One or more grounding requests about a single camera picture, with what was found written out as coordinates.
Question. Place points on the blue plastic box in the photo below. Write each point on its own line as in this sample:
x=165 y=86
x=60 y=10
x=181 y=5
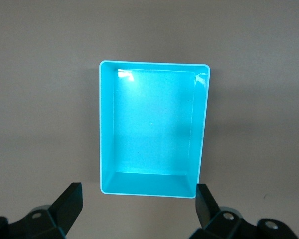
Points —
x=152 y=124

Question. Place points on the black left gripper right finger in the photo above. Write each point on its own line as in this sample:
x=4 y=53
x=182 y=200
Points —
x=214 y=221

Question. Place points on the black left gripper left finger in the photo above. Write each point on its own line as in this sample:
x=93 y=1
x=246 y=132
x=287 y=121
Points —
x=62 y=211

